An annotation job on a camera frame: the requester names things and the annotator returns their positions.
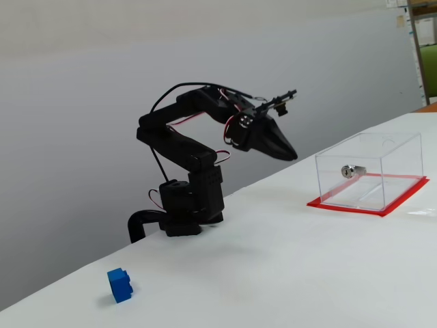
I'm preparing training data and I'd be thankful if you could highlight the blue lego brick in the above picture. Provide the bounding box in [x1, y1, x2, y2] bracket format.
[107, 268, 135, 304]

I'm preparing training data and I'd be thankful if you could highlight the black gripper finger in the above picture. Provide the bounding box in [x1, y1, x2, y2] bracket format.
[250, 137, 292, 161]
[260, 115, 298, 161]

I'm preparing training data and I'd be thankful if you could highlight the red white servo wire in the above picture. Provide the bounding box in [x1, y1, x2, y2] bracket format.
[169, 113, 208, 128]
[223, 115, 240, 148]
[147, 189, 165, 210]

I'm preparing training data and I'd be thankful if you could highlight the black table clamp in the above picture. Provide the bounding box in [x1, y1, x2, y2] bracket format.
[127, 208, 168, 244]

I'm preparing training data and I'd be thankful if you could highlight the green panel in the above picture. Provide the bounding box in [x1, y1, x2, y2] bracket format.
[419, 44, 437, 103]

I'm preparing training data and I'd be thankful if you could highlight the grey metal shelf post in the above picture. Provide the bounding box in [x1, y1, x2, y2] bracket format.
[408, 0, 429, 107]

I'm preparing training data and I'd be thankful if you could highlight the silver cylinder lock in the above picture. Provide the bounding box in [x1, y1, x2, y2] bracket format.
[340, 164, 368, 179]

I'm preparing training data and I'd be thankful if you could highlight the white cardboard box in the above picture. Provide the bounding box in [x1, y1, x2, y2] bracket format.
[414, 15, 437, 47]

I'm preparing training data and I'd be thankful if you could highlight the brown wooden table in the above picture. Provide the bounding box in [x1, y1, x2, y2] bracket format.
[411, 101, 437, 113]

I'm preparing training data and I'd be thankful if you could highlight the red tape frame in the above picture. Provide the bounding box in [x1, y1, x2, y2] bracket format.
[306, 172, 430, 218]

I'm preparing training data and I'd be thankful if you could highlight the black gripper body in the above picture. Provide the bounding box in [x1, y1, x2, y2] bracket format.
[226, 108, 271, 154]

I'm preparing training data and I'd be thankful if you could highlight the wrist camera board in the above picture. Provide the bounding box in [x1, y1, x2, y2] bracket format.
[254, 89, 298, 118]

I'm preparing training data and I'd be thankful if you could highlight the transparent plastic box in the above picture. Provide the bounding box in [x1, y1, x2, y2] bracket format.
[314, 132, 424, 212]

